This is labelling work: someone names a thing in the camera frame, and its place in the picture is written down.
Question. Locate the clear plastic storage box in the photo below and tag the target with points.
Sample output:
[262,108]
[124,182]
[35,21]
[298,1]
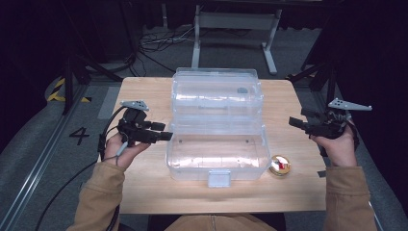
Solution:
[218,128]

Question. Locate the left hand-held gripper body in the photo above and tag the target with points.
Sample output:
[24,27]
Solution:
[134,126]

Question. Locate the yellow black hazard tape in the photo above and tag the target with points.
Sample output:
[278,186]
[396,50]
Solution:
[55,95]

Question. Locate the metal floor rail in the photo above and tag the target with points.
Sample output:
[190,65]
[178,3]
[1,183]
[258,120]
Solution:
[35,166]
[375,218]

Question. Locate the white metal stand frame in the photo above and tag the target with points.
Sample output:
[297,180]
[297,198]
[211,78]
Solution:
[235,20]

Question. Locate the round gold tin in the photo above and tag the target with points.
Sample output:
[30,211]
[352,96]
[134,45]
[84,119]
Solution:
[280,165]

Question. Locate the person's right hand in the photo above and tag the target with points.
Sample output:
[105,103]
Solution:
[340,150]

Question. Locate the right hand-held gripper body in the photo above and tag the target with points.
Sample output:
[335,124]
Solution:
[330,125]

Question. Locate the person's torso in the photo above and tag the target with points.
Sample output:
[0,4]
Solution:
[221,223]

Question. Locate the black tripod stand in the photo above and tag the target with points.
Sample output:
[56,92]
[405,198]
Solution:
[69,83]
[330,80]

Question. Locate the person's left hand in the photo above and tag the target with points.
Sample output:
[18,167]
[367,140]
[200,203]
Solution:
[125,154]

